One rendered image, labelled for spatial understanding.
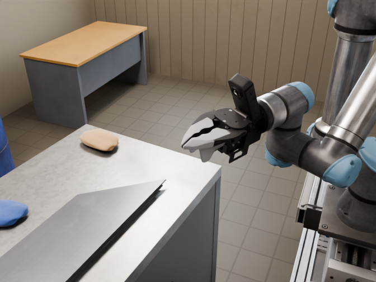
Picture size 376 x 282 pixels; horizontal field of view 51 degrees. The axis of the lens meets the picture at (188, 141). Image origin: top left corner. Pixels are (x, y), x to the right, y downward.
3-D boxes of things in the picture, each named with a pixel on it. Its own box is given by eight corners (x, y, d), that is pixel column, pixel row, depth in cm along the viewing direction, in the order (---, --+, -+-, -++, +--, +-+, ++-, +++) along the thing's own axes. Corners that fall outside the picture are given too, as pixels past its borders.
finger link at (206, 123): (180, 166, 73) (216, 148, 79) (182, 141, 70) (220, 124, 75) (169, 157, 75) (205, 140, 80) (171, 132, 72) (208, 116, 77)
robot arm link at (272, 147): (294, 180, 90) (301, 139, 84) (256, 159, 97) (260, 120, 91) (314, 167, 94) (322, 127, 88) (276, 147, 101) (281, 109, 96)
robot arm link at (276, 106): (290, 103, 81) (260, 85, 86) (276, 109, 79) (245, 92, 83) (281, 132, 86) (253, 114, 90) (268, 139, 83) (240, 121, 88)
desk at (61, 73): (150, 84, 455) (146, 27, 421) (87, 132, 361) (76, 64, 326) (104, 75, 476) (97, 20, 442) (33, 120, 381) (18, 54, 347)
